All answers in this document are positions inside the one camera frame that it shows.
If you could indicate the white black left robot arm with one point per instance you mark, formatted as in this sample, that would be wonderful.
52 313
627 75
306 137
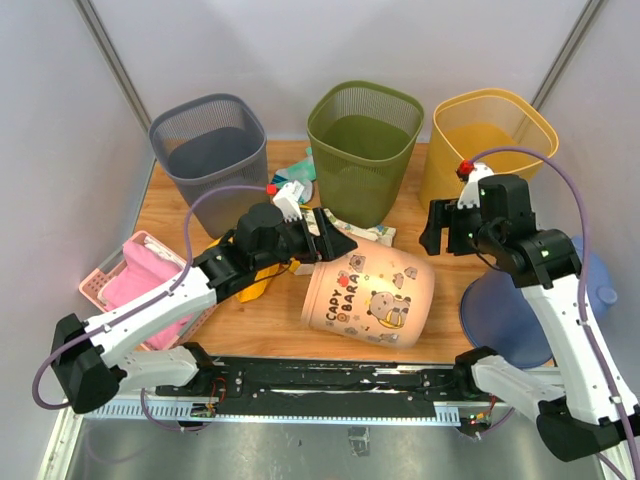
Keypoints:
95 359

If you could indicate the yellow cloth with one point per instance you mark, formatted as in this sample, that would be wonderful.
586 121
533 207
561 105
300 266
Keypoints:
252 287

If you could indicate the yellow slatted waste basket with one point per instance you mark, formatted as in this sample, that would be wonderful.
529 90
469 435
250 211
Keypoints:
473 122

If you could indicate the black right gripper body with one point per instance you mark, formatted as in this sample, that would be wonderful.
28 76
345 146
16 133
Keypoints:
463 227

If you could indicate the peach capybara plastic bucket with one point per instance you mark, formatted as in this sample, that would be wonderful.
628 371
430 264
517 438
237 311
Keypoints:
375 294

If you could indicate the green slatted waste basket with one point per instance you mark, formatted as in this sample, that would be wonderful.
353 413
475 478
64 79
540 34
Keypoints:
362 136

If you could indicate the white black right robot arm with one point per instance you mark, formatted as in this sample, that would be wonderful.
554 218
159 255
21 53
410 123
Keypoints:
594 410

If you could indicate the white cartoon print cloth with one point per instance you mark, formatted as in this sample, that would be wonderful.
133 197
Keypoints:
380 234

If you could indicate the aluminium frame rail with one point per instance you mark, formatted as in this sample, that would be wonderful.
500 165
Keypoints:
576 36
98 31

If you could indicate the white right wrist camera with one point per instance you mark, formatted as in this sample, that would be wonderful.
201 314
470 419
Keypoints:
470 174

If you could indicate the grey slatted waste basket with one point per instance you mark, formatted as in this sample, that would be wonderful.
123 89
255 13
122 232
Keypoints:
214 144

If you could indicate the pink cloth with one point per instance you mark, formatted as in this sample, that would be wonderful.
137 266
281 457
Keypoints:
147 264

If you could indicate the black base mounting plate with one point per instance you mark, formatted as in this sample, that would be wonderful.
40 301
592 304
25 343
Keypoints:
301 389

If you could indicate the teal white patterned cloth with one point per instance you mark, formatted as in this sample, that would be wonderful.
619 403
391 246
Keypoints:
303 172

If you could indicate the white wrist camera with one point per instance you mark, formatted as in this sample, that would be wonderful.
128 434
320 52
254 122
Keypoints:
286 199
470 174

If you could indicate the blue plastic bucket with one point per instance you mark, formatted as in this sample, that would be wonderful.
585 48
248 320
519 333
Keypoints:
494 313

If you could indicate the aluminium frame rail right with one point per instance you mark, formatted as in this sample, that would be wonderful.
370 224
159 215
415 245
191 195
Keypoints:
576 36

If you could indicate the pink plastic basket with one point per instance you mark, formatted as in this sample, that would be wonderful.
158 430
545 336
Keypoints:
172 336

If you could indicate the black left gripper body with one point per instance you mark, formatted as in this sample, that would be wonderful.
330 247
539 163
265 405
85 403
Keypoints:
299 243

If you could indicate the aluminium frame rail left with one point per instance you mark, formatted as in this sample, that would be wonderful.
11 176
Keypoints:
98 31

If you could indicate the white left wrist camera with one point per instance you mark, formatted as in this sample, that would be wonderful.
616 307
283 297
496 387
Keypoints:
286 199

